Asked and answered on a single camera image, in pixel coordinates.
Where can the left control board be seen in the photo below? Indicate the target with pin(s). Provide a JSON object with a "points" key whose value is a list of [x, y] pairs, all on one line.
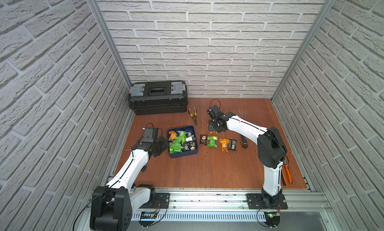
{"points": [[147, 219]]}

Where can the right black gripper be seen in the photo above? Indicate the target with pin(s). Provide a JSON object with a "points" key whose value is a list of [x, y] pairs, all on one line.
{"points": [[210, 127]]}

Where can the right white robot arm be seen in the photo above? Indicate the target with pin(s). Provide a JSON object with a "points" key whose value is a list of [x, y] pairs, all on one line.
{"points": [[271, 147]]}

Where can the orange cookie packet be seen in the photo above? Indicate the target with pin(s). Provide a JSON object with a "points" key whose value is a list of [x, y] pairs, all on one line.
{"points": [[224, 144]]}

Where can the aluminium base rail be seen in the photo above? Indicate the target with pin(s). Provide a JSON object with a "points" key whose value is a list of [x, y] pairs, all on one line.
{"points": [[229, 205]]}

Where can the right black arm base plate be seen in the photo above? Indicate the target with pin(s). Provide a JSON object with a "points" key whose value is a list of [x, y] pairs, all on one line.
{"points": [[264, 201]]}

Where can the yellow black pliers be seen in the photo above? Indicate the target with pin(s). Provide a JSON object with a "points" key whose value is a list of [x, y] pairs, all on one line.
{"points": [[194, 115]]}

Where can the black cookie packet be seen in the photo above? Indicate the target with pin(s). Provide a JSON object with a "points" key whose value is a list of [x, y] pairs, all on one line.
{"points": [[232, 145], [203, 140]]}

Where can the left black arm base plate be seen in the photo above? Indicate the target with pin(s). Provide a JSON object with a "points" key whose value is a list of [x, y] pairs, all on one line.
{"points": [[159, 201]]}

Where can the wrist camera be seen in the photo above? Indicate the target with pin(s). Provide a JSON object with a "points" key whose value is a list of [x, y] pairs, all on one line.
{"points": [[215, 113], [150, 135]]}

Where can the black plastic toolbox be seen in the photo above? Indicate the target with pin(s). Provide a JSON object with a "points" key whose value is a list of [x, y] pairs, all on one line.
{"points": [[158, 97]]}

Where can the right control board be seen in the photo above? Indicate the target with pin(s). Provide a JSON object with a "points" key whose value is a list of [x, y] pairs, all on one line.
{"points": [[272, 219]]}

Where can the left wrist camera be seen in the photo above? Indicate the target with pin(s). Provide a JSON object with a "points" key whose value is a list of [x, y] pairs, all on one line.
{"points": [[150, 135]]}

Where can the orange handled pliers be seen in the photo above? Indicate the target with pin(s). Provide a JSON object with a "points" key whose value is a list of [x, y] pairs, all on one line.
{"points": [[286, 175]]}

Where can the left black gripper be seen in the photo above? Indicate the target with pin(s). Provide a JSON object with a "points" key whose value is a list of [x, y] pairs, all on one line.
{"points": [[162, 145]]}

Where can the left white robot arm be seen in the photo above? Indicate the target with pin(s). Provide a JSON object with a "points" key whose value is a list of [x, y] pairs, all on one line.
{"points": [[113, 205]]}

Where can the black screwdriver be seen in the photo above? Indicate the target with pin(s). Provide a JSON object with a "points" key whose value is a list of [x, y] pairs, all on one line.
{"points": [[244, 142]]}

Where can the control board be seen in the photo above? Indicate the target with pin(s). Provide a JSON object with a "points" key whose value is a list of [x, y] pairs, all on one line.
{"points": [[147, 219], [272, 219]]}

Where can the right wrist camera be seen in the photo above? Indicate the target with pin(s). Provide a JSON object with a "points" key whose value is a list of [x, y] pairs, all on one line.
{"points": [[215, 113]]}

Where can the dark blue storage box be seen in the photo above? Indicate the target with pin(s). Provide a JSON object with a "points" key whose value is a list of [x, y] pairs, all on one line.
{"points": [[182, 142]]}

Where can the green cookie packet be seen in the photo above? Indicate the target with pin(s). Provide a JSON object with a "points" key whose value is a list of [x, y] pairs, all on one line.
{"points": [[212, 141]]}

